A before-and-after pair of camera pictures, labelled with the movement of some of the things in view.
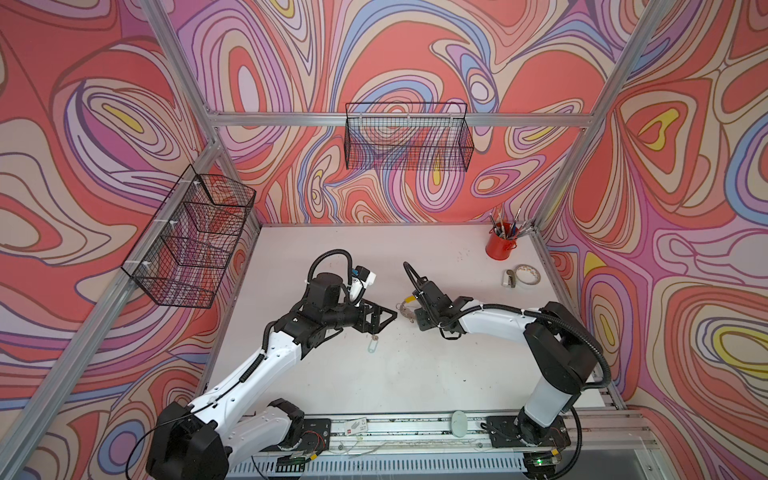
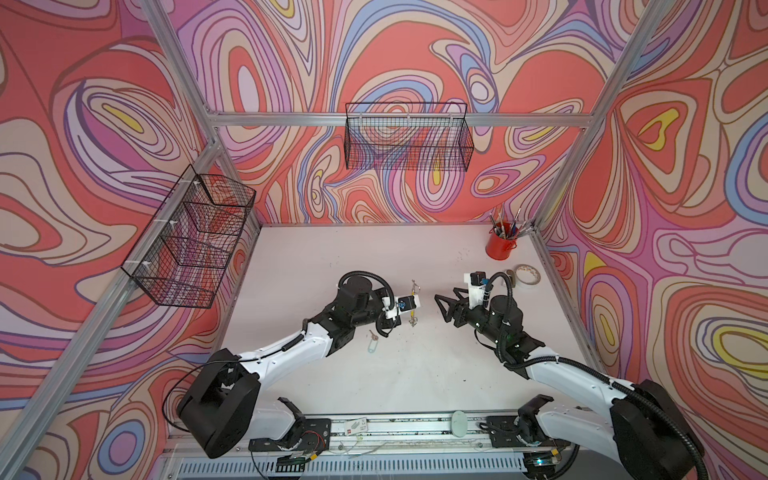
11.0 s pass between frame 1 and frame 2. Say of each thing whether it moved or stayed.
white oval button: stayed
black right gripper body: moved
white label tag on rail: stayed
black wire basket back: stayed
